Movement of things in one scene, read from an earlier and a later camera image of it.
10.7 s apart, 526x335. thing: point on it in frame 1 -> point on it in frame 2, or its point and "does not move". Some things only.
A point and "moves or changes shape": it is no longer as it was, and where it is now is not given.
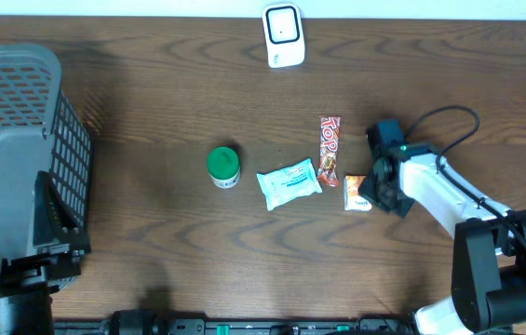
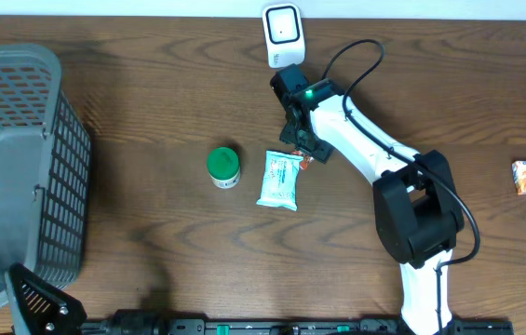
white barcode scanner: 284,34 does not move
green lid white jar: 223,164 does not move
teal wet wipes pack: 283,185 moves or changes shape
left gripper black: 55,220 -> 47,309
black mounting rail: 232,327 does not move
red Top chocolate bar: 330,137 -> 305,160
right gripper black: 398,207 -> 317,150
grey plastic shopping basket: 18,124 does not move
